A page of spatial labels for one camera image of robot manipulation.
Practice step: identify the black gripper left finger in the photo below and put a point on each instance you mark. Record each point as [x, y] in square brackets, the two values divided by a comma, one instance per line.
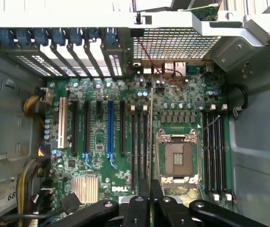
[137, 212]

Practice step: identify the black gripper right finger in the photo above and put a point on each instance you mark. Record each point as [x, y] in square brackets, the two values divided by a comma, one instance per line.
[168, 212]

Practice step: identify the RAM slot with black latches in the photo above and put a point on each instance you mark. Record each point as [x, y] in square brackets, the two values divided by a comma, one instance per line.
[205, 151]
[220, 151]
[149, 146]
[139, 146]

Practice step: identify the RAM slot with white latches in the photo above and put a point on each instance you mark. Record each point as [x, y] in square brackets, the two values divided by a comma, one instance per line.
[225, 151]
[133, 146]
[145, 146]
[214, 151]

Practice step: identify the metal CPU socket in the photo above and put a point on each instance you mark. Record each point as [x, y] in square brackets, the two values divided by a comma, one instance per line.
[179, 160]

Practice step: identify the silver finned chipset heatsink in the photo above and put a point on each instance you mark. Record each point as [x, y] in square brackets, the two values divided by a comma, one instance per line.
[85, 190]

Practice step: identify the long black expansion slot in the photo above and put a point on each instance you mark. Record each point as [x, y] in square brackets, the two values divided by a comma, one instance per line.
[87, 127]
[74, 127]
[122, 127]

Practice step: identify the blue expansion slot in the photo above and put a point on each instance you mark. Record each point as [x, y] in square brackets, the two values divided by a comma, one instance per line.
[110, 127]

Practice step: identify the green Dell motherboard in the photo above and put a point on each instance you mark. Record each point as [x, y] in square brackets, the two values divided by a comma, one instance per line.
[97, 132]

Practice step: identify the thin metal locking lever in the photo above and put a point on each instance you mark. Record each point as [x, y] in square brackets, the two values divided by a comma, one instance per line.
[208, 126]

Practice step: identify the grey metal PC case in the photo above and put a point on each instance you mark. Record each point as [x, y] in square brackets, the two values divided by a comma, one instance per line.
[255, 146]

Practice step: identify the short black expansion slot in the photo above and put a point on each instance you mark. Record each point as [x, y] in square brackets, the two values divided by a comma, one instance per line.
[99, 108]

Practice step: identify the white PCI expansion slot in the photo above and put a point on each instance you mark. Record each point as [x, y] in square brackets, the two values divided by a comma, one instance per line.
[63, 123]

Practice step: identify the white barcode label sticker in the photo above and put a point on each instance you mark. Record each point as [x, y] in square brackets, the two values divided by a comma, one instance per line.
[0, 196]

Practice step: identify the metal rear port block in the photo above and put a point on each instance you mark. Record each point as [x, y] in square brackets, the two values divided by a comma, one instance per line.
[168, 67]

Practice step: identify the blue card retention clip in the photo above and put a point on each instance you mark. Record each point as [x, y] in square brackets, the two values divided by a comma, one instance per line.
[111, 37]
[76, 37]
[59, 37]
[24, 37]
[6, 37]
[93, 35]
[41, 37]

